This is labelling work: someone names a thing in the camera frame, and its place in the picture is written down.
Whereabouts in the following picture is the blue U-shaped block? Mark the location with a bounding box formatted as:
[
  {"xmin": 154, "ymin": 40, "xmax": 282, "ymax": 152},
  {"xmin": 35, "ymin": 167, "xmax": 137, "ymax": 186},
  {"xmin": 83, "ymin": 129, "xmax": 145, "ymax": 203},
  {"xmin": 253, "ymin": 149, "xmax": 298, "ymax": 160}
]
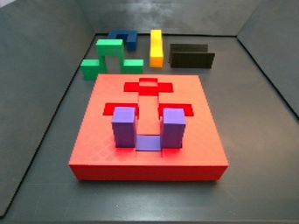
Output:
[{"xmin": 107, "ymin": 30, "xmax": 138, "ymax": 52}]

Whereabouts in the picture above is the black angled fixture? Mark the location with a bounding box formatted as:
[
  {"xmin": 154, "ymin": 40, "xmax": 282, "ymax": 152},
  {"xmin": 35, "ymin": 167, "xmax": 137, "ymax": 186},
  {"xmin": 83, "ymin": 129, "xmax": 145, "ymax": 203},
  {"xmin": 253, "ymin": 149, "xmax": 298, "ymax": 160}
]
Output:
[{"xmin": 170, "ymin": 44, "xmax": 215, "ymax": 69}]

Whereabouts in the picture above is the purple U-shaped block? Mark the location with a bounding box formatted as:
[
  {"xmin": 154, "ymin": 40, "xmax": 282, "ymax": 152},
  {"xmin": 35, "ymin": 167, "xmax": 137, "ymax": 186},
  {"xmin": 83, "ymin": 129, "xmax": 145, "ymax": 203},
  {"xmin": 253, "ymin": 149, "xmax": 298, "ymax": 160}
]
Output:
[{"xmin": 111, "ymin": 107, "xmax": 186, "ymax": 151}]

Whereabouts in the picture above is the red base block with recesses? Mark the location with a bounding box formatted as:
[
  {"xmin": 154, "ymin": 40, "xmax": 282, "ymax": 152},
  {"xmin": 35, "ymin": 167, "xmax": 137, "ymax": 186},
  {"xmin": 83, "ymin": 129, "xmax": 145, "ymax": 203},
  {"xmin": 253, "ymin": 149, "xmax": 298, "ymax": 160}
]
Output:
[{"xmin": 70, "ymin": 74, "xmax": 230, "ymax": 181}]

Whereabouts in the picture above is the green arch-shaped block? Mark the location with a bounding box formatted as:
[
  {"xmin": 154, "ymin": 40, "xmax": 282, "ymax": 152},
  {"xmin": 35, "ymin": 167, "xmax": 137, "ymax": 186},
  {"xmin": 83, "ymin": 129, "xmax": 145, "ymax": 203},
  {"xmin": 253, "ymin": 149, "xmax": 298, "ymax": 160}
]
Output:
[{"xmin": 80, "ymin": 39, "xmax": 145, "ymax": 81}]

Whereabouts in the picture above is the yellow long bar block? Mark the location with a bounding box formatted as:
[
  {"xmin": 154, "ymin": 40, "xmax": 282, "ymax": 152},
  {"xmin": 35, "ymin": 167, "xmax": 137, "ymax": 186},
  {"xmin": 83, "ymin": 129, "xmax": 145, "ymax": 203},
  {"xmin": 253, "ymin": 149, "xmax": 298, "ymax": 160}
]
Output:
[{"xmin": 150, "ymin": 30, "xmax": 165, "ymax": 68}]

